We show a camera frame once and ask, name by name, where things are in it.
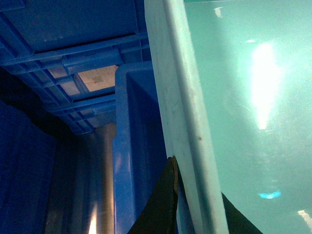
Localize open blue plastic crate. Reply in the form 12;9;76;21
113;61;167;234

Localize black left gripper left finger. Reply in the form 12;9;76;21
128;156;178;234

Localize blue crate behind left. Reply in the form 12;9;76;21
0;0;151;135

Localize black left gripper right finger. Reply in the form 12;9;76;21
221;193;262;234

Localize teal plastic tray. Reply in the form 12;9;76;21
144;0;312;234

